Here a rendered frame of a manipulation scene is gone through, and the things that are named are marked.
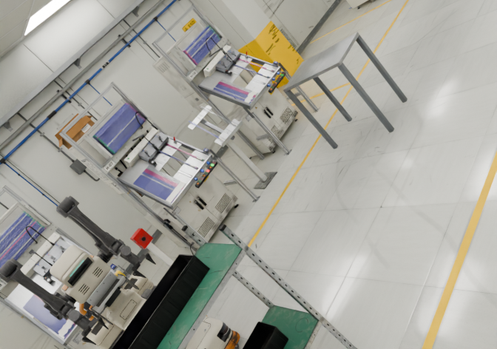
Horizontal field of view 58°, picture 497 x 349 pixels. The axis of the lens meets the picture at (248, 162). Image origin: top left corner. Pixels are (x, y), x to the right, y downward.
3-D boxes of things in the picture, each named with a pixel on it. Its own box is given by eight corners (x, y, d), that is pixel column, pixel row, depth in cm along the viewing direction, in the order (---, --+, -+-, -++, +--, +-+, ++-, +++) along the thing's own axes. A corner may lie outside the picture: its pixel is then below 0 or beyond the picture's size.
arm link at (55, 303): (11, 257, 236) (-5, 274, 231) (13, 257, 232) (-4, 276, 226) (75, 303, 251) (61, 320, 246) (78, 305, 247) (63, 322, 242)
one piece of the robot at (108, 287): (106, 323, 280) (80, 304, 273) (134, 286, 293) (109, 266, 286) (115, 327, 267) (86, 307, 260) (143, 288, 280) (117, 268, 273)
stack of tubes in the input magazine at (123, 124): (146, 120, 471) (127, 101, 463) (114, 154, 448) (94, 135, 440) (142, 122, 482) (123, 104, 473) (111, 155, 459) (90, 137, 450)
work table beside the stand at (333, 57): (393, 131, 387) (338, 62, 361) (333, 148, 442) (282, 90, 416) (407, 98, 410) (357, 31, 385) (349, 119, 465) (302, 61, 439)
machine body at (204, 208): (242, 202, 506) (204, 165, 486) (207, 251, 475) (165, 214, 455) (214, 205, 560) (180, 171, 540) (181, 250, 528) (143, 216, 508)
